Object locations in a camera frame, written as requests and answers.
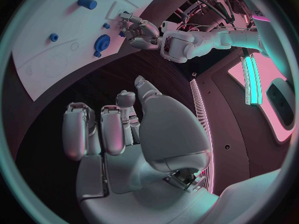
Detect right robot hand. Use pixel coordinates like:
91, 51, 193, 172
61, 75, 220, 224

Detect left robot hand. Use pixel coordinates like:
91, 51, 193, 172
119, 11, 164, 50

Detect white task board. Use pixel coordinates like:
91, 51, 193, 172
11, 0, 175, 102

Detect large blue cylinder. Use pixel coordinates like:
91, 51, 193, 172
77, 0, 98, 10

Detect glowing light bar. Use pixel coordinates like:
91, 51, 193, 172
240, 53, 263, 106

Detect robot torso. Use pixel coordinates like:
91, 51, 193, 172
190, 1, 298, 197

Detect white cable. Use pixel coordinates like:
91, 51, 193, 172
178, 23, 258, 31

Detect equipment rack with cables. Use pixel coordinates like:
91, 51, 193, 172
173, 0, 254, 29

